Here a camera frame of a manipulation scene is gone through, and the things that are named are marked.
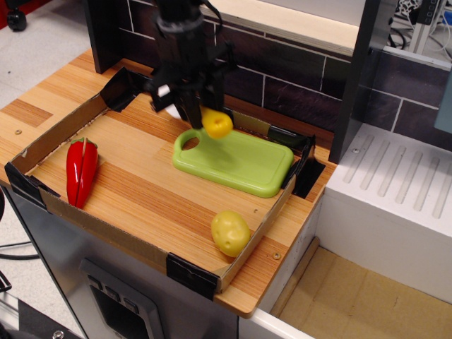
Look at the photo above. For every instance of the red toy chili pepper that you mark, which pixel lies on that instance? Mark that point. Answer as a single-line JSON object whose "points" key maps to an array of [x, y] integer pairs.
{"points": [[81, 166]]}

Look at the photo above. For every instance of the yellow toy potato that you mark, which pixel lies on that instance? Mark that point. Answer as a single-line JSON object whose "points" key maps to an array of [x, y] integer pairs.
{"points": [[230, 232]]}

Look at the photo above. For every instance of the green plastic cutting board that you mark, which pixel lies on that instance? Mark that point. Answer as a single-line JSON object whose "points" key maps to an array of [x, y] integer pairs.
{"points": [[239, 161]]}

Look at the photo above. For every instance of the yellow handled white toy knife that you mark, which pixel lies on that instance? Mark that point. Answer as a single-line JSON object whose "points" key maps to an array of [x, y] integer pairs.
{"points": [[216, 124]]}

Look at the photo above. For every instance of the grey toy oven front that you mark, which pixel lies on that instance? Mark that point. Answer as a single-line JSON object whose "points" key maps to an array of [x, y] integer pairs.
{"points": [[127, 312]]}

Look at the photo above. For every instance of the white toy sink drainboard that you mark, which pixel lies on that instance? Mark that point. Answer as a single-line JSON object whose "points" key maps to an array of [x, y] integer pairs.
{"points": [[387, 207]]}

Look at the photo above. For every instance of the black chair caster wheel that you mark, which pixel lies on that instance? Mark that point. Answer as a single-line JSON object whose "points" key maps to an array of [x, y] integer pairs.
{"points": [[16, 20]]}

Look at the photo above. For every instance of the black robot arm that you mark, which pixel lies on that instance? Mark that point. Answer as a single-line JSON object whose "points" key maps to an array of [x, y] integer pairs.
{"points": [[178, 11]]}

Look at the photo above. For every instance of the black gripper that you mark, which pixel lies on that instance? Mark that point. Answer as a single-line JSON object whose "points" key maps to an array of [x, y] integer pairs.
{"points": [[192, 68]]}

